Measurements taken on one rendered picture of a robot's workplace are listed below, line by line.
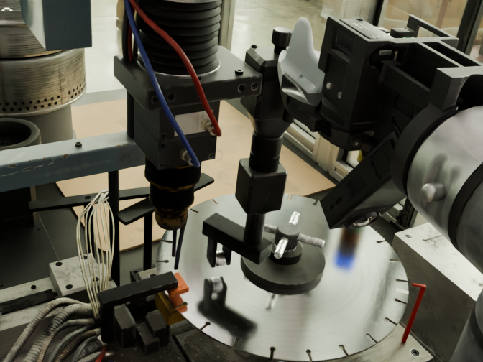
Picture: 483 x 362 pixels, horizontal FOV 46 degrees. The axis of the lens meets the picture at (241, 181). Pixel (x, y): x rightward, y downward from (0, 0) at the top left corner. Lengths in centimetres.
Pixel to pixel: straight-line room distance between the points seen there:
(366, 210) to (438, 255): 51
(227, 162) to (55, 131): 39
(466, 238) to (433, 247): 65
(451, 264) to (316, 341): 33
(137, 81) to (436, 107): 26
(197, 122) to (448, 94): 26
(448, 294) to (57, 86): 82
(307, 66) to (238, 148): 97
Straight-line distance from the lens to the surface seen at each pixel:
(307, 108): 42
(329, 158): 136
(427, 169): 32
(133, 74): 50
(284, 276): 72
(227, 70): 53
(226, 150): 140
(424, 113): 34
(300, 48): 46
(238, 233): 67
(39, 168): 77
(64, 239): 111
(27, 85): 119
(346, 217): 43
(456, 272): 92
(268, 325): 68
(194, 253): 76
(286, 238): 72
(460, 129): 32
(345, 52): 39
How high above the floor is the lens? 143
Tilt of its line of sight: 32 degrees down
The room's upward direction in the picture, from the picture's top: 7 degrees clockwise
